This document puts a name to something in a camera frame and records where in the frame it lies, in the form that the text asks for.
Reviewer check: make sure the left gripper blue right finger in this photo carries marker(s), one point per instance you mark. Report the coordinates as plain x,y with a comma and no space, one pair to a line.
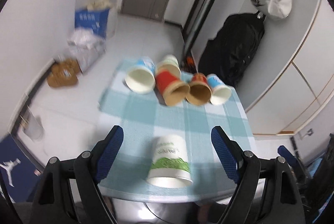
243,167

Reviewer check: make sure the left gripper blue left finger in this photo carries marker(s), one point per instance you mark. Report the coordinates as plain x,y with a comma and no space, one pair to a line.
93,166

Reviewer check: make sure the white green paper cup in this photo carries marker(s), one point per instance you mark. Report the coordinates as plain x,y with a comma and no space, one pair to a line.
169,63
170,164

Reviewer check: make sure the small blue white paper cup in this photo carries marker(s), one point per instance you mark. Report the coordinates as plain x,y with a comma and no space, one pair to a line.
220,92

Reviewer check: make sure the small red paper cup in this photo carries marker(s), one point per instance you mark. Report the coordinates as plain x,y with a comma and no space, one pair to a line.
200,92

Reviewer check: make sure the large blue white paper cup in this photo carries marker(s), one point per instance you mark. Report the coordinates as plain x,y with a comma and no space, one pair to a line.
140,78

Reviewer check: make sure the large red paper cup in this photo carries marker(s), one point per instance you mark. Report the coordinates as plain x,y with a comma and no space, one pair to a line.
172,88

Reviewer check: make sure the white green back paper cup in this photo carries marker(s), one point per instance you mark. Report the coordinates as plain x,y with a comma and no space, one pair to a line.
169,63

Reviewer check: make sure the blue jordan shoe box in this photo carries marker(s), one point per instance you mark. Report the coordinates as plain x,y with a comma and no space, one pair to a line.
20,175

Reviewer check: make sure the teal plaid tablecloth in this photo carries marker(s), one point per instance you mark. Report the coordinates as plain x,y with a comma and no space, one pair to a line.
143,118

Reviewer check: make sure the white small trash bin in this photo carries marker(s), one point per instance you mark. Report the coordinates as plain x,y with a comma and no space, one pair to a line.
32,126

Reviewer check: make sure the brown suede shoe front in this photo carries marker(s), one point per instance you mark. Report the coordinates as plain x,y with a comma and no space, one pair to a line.
62,77

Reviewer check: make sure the brown suede shoe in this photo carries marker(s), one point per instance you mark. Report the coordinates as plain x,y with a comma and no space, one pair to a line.
62,77
68,63

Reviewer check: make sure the white wardrobe cabinet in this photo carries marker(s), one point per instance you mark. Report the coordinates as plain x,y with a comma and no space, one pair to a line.
291,76

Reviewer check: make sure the brown suede shoe back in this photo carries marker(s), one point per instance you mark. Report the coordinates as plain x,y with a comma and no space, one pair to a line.
68,63

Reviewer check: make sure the black hanging backpack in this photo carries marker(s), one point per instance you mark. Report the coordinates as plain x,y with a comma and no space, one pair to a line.
232,50

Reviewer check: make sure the grey plastic parcel bag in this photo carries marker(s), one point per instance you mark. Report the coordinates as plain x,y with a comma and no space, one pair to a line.
86,57

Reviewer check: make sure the white plastic parcel bag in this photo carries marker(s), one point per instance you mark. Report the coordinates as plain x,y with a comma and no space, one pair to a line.
85,38

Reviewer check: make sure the blue cardboard box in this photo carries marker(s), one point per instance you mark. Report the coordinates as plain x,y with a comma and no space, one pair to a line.
96,20

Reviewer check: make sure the white sack behind box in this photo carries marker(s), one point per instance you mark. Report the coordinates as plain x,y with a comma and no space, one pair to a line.
112,22

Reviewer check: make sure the beige canvas bag in box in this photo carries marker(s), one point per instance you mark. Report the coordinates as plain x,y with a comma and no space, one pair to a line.
97,5

